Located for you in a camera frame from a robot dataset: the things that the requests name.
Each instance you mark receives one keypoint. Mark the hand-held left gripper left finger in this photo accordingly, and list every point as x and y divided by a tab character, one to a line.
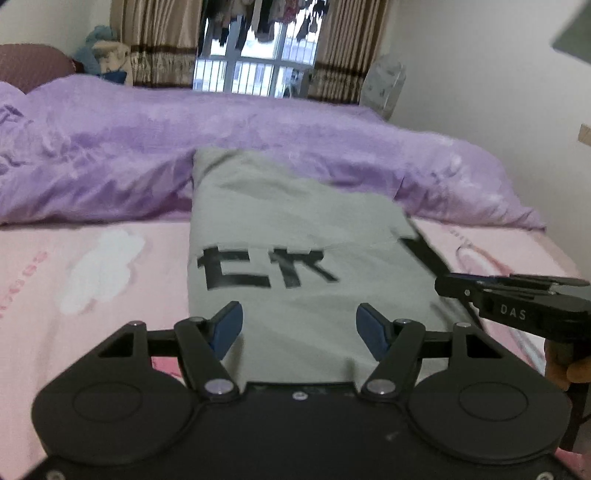
226	325

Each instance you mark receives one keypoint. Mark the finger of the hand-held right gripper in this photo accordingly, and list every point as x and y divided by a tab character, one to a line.
455	288

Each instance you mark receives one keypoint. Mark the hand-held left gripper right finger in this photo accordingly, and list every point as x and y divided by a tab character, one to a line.
373	328

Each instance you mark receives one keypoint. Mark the grey and black shirt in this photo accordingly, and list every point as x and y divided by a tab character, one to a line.
286	221

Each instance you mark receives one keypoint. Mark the person's right hand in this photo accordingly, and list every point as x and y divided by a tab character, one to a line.
565	364

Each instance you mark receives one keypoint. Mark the pink bed sheet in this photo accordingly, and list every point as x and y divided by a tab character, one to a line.
69	332

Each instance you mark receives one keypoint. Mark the purple duvet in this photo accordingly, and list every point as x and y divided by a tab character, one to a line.
138	138

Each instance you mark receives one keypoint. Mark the fan with white cover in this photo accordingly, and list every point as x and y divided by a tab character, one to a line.
383	87

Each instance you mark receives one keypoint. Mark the barred window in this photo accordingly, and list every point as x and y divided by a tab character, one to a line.
249	74

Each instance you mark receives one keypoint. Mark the brown striped curtain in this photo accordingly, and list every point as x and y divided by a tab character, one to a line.
344	50
157	41

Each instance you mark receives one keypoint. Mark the blue plush toy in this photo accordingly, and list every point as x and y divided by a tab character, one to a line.
108	55

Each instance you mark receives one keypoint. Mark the hanging laundry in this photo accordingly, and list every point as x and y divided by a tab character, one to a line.
263	18

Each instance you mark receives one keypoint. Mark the brown padded headboard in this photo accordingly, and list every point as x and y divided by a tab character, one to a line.
32	64

